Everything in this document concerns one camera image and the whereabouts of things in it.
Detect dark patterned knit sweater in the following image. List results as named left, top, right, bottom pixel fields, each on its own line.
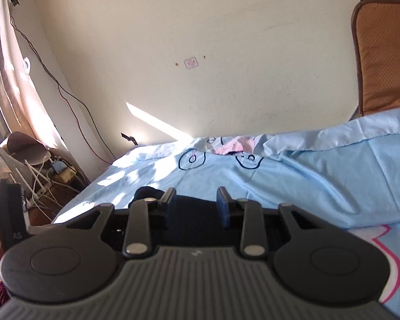
left=124, top=186, right=227, bottom=252

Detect light blue cartoon bedsheet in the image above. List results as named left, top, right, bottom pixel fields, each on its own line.
left=56, top=108, right=400, bottom=316

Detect beige curtain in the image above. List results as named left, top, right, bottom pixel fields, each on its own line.
left=0, top=0, right=68, bottom=151

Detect brown perforated headboard cushion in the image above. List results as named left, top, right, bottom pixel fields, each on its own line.
left=351, top=0, right=400, bottom=116

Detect cluttered white cables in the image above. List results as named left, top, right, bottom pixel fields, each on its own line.
left=14, top=154, right=85, bottom=214

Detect red black wall cable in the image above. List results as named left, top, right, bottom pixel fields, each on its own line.
left=7, top=0, right=116, bottom=166

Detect small wall sticker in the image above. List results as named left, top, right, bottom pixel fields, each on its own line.
left=184, top=56, right=199, bottom=69

